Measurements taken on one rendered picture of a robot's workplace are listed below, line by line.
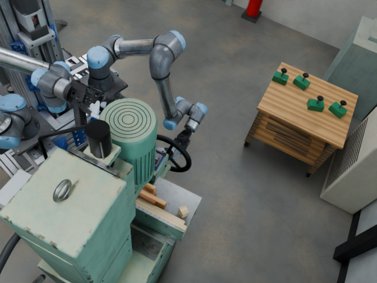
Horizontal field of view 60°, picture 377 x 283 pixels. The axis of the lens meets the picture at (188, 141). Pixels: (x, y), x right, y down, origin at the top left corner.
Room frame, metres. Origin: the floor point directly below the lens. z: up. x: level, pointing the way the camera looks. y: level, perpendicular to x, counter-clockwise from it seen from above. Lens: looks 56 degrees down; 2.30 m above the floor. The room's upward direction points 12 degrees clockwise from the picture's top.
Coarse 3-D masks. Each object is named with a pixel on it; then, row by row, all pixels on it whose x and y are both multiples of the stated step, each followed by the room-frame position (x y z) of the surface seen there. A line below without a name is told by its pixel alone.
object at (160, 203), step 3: (141, 192) 0.59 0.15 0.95; (144, 192) 0.59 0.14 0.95; (147, 192) 0.59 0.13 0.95; (147, 195) 0.58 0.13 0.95; (150, 195) 0.58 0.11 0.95; (153, 195) 0.58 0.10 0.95; (153, 198) 0.57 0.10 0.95; (156, 198) 0.57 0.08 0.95; (159, 198) 0.58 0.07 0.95; (156, 201) 0.56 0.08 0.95; (159, 201) 0.56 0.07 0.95; (162, 201) 0.57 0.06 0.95; (156, 204) 0.56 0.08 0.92; (159, 204) 0.55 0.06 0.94; (162, 204) 0.55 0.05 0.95; (165, 204) 0.56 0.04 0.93; (159, 207) 0.55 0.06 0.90; (162, 207) 0.55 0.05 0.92
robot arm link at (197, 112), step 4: (196, 104) 1.23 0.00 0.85; (200, 104) 1.23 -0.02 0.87; (192, 108) 1.20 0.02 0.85; (196, 108) 1.20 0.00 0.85; (200, 108) 1.20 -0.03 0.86; (204, 108) 1.21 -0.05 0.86; (192, 112) 1.18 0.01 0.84; (196, 112) 1.18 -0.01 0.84; (200, 112) 1.19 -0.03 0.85; (204, 112) 1.20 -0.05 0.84; (192, 116) 1.16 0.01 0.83; (196, 116) 1.16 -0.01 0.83; (200, 116) 1.17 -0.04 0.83; (196, 120) 1.14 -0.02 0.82; (200, 120) 1.16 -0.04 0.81
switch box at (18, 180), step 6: (18, 174) 0.33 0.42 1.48; (24, 174) 0.33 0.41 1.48; (12, 180) 0.31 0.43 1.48; (18, 180) 0.31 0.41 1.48; (24, 180) 0.32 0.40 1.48; (6, 186) 0.29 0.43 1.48; (12, 186) 0.29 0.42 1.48; (18, 186) 0.30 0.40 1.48; (0, 192) 0.27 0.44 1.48; (6, 192) 0.28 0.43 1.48; (12, 192) 0.28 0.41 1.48; (0, 198) 0.26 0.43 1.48; (6, 198) 0.26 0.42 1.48; (0, 204) 0.25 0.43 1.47
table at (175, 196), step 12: (168, 168) 0.77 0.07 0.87; (156, 180) 0.68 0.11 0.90; (156, 192) 0.62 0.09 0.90; (168, 192) 0.64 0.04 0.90; (180, 192) 0.65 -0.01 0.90; (168, 204) 0.58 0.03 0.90; (180, 204) 0.59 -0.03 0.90; (192, 204) 0.60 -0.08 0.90; (180, 216) 0.54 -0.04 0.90; (192, 216) 0.55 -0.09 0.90; (180, 240) 0.45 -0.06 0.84
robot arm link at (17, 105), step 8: (8, 96) 0.87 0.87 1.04; (16, 96) 0.88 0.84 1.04; (0, 104) 0.81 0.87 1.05; (8, 104) 0.82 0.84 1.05; (16, 104) 0.83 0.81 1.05; (24, 104) 0.86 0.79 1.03; (8, 112) 0.79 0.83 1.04; (16, 112) 0.80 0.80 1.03; (24, 112) 0.83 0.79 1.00; (24, 120) 0.80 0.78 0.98
